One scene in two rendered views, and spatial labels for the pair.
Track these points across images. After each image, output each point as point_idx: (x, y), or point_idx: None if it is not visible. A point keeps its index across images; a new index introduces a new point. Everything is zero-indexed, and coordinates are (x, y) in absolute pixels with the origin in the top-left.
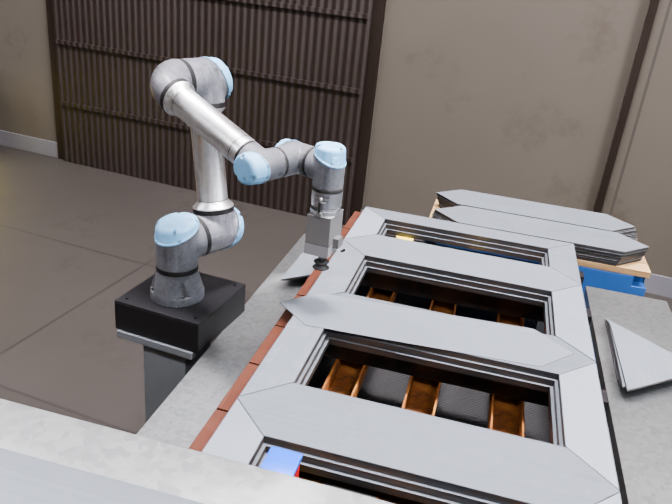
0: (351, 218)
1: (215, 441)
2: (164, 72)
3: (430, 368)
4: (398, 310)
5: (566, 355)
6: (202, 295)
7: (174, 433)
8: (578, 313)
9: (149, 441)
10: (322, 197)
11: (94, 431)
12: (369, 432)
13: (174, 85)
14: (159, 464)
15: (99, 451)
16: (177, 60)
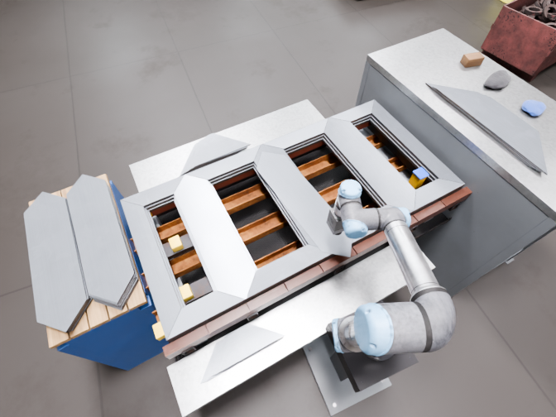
0: (184, 345)
1: (433, 197)
2: (449, 306)
3: None
4: (298, 214)
5: (266, 152)
6: None
7: None
8: (222, 163)
9: (488, 154)
10: None
11: (504, 165)
12: (379, 170)
13: (443, 287)
14: (488, 146)
15: (504, 158)
16: (432, 315)
